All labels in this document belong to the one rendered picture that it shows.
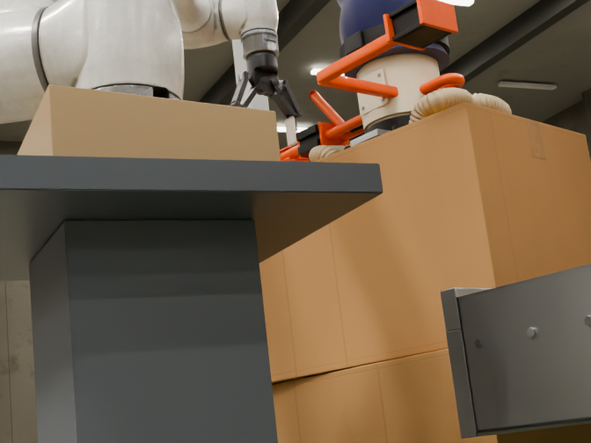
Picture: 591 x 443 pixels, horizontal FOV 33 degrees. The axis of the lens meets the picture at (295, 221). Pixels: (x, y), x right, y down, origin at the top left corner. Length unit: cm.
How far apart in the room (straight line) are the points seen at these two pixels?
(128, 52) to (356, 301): 67
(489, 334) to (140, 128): 55
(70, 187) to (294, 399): 94
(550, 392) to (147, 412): 51
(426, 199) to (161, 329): 65
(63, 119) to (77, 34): 23
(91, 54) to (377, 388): 77
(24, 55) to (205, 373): 52
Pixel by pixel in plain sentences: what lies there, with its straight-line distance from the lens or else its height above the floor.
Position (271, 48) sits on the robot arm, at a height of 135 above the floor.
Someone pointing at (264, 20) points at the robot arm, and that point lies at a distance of 242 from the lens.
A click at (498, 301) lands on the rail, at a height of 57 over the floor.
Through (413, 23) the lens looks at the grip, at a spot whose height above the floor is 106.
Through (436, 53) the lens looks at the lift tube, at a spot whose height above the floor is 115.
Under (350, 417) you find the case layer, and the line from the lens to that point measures 182.
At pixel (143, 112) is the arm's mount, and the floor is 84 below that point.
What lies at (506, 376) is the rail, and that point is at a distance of 137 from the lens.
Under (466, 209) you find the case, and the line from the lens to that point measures 166.
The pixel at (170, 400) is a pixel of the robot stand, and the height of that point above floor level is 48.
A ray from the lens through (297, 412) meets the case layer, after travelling 193.
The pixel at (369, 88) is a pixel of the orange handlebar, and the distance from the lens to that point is 192.
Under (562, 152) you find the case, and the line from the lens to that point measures 192.
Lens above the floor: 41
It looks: 13 degrees up
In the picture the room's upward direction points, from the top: 7 degrees counter-clockwise
